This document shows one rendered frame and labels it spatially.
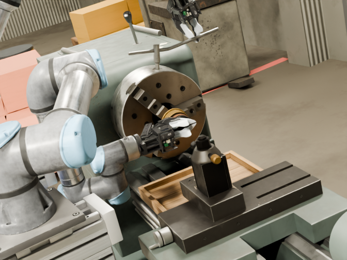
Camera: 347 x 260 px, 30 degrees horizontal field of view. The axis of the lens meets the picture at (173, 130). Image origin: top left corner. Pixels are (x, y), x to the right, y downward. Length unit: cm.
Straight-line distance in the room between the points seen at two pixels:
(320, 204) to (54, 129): 76
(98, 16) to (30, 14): 412
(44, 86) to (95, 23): 520
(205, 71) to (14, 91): 168
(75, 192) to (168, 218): 37
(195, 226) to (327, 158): 250
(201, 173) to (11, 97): 350
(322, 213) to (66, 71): 78
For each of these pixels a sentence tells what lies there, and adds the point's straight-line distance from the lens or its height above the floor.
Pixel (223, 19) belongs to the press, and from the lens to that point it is 567.
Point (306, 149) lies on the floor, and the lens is 429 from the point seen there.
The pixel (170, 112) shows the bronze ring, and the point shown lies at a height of 112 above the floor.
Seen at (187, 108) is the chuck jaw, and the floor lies 110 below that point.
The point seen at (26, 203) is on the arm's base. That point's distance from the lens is 150.
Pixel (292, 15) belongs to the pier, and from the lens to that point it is 586.
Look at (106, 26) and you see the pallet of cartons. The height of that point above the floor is 52.
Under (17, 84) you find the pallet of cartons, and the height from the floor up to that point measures 64.
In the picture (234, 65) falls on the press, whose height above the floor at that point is 16.
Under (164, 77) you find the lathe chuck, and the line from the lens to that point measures 217.
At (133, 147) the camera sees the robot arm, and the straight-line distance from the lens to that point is 197.
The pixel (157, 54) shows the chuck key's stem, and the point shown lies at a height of 129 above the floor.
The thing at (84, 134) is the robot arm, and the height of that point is 134.
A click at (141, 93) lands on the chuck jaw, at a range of 212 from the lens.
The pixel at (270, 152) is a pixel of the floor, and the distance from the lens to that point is 433.
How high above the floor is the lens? 182
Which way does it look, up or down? 21 degrees down
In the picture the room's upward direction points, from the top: 14 degrees counter-clockwise
